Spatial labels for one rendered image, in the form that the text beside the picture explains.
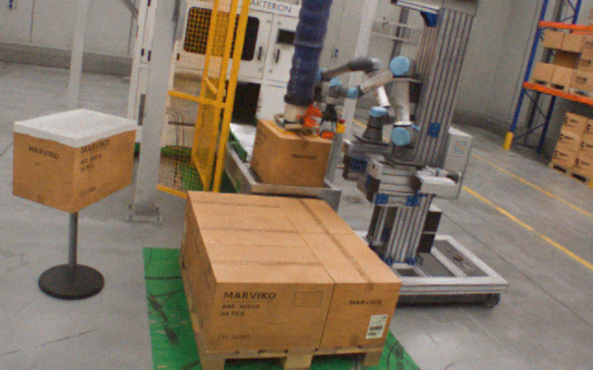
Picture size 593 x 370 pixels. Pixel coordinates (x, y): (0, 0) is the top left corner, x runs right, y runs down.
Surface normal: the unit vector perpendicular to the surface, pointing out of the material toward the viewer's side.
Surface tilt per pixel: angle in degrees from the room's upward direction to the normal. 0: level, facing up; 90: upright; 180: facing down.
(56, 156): 90
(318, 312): 90
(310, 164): 90
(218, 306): 90
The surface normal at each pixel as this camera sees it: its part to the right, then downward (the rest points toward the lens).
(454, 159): 0.27, 0.32
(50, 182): -0.22, 0.23
